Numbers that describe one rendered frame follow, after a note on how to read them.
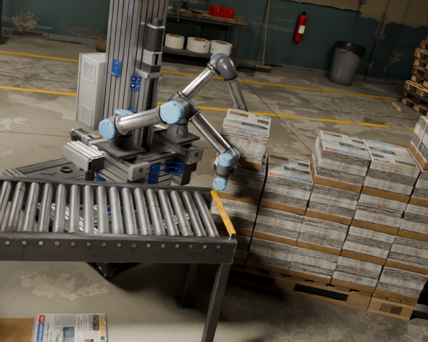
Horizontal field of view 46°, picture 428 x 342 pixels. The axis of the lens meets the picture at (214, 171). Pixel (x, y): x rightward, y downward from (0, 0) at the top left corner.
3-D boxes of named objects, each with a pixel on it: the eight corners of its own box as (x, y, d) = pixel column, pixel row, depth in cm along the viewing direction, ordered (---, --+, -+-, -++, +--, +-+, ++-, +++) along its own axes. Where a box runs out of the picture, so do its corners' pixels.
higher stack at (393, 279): (357, 277, 370) (418, 113, 317) (397, 286, 369) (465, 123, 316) (366, 311, 335) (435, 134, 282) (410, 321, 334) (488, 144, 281)
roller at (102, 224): (105, 193, 263) (106, 184, 261) (109, 243, 222) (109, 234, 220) (95, 193, 262) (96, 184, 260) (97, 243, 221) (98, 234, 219)
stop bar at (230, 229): (216, 193, 275) (216, 190, 274) (236, 237, 237) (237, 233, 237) (210, 193, 274) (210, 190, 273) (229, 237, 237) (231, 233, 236)
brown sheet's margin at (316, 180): (310, 159, 338) (311, 153, 336) (352, 168, 336) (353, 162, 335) (312, 182, 303) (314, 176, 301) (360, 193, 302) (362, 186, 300)
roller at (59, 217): (66, 191, 258) (67, 182, 256) (63, 243, 217) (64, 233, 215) (56, 191, 256) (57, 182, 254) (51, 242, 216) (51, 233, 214)
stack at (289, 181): (204, 243, 374) (225, 142, 340) (358, 277, 370) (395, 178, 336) (197, 274, 339) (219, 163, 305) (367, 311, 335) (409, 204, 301)
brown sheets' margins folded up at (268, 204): (208, 228, 368) (221, 166, 347) (364, 262, 364) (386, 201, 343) (201, 256, 333) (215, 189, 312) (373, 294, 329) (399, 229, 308)
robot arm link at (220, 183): (228, 179, 267) (225, 193, 270) (229, 171, 277) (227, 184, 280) (214, 176, 267) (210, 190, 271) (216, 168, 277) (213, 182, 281)
